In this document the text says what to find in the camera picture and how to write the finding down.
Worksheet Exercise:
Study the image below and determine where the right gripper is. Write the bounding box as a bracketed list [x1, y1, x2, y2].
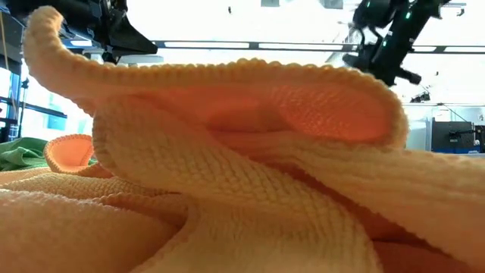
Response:
[342, 36, 423, 87]

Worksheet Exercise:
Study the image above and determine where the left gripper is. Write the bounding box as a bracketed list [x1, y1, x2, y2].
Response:
[89, 0, 158, 64]

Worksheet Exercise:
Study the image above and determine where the orange microfiber towel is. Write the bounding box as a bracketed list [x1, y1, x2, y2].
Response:
[43, 133, 114, 179]
[0, 5, 485, 273]

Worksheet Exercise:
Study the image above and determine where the green microfiber towel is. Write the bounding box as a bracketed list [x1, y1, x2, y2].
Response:
[0, 136, 49, 172]

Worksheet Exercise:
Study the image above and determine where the black background monitor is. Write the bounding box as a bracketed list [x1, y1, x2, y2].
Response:
[431, 120, 475, 152]

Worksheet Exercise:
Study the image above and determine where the black aluminium frame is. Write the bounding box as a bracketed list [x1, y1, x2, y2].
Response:
[151, 39, 485, 54]

